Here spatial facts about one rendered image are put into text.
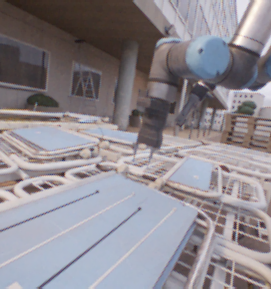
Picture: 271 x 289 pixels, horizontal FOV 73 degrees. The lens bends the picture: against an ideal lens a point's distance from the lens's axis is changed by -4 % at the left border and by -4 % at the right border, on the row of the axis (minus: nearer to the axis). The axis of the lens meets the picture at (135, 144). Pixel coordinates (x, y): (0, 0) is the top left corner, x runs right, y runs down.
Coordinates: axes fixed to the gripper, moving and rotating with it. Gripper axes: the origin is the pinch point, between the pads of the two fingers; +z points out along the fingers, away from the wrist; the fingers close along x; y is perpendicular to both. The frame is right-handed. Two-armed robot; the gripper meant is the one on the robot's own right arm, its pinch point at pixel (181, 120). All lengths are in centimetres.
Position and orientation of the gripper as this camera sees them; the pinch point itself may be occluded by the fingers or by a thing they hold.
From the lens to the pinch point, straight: 73.3
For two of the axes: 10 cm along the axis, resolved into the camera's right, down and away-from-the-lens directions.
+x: 2.4, -0.1, 9.7
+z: -5.4, 8.3, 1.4
